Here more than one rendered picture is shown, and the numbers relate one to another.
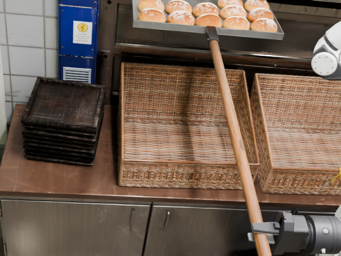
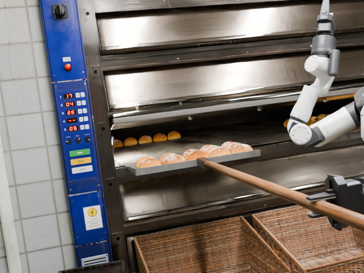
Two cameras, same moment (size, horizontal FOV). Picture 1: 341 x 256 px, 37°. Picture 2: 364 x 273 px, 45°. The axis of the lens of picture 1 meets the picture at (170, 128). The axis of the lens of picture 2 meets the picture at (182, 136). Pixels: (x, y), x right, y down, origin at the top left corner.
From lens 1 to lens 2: 0.68 m
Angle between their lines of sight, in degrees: 36
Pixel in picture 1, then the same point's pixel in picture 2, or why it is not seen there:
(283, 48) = not seen: hidden behind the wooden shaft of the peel
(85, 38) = (96, 222)
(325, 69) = (303, 137)
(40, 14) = (53, 212)
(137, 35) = (141, 208)
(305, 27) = (274, 164)
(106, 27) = (113, 209)
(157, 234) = not seen: outside the picture
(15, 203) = not seen: outside the picture
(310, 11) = (272, 148)
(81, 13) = (89, 199)
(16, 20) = (32, 224)
